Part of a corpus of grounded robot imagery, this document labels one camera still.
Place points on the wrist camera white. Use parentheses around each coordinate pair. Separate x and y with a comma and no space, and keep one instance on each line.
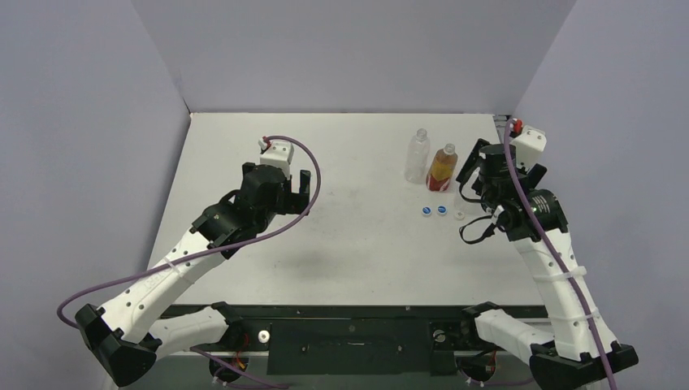
(275,153)
(529,144)

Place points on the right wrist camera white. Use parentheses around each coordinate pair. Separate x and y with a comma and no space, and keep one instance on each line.
(529,144)

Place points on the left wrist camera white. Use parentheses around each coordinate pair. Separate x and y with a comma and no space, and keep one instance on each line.
(275,153)

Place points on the clear plastic bottle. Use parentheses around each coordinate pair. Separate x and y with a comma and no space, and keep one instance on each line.
(470,209)

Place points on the clear empty bottle upright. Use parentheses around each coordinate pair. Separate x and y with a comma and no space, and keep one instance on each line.
(417,155)

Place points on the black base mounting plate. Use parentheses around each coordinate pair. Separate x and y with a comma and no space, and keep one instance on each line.
(349,339)

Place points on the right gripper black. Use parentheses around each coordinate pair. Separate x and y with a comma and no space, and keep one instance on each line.
(478,175)

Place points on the tea bottle red label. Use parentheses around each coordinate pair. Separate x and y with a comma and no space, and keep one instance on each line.
(442,168)

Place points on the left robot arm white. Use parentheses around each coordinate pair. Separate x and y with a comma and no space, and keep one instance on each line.
(127,334)

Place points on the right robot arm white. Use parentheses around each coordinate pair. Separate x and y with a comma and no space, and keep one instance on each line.
(580,349)

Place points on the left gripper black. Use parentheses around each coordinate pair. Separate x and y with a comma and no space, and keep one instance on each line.
(295,202)

